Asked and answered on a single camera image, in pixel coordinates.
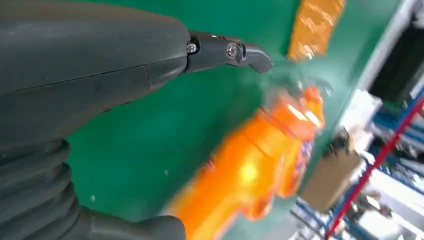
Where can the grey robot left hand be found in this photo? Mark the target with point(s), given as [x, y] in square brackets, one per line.
[66, 66]

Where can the orange drink bottle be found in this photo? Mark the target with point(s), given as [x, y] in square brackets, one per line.
[238, 175]

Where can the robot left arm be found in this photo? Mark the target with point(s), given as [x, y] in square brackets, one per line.
[30, 192]

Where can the green table mat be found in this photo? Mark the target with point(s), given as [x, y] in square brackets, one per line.
[132, 159]

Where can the yellow plastic sheet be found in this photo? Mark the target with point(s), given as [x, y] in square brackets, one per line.
[314, 30]

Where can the brown cardboard box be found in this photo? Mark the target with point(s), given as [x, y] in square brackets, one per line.
[328, 182]

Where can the red metal bar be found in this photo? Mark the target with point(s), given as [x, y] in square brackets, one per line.
[374, 169]

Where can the blue metal shelf rack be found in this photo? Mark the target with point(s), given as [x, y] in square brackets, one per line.
[387, 121]

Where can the black carry case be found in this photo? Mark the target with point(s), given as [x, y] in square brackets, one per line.
[397, 66]

